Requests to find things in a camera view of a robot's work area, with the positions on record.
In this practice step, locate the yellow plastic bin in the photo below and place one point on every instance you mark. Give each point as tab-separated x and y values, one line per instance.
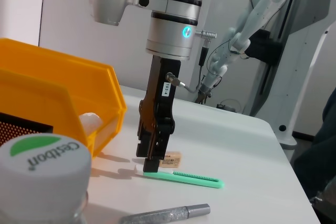
52	77

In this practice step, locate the grey glitter pen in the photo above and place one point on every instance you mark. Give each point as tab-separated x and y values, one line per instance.
162	212

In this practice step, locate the white paper ball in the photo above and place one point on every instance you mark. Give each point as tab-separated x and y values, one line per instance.
90	121

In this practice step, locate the beige eraser block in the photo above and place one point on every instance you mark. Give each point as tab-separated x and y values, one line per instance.
172	159

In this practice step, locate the black mesh pen holder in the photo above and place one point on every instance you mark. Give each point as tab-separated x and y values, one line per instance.
23	129

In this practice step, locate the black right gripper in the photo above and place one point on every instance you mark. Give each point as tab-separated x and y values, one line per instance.
162	90

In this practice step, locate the dark robotic dexterous hand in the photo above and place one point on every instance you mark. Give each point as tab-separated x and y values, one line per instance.
203	95

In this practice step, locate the person in dark clothes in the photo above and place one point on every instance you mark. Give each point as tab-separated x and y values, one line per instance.
317	161

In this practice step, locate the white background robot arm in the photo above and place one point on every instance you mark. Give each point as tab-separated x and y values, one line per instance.
260	6

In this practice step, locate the clear green-label water bottle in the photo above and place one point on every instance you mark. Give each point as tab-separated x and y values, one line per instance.
39	182

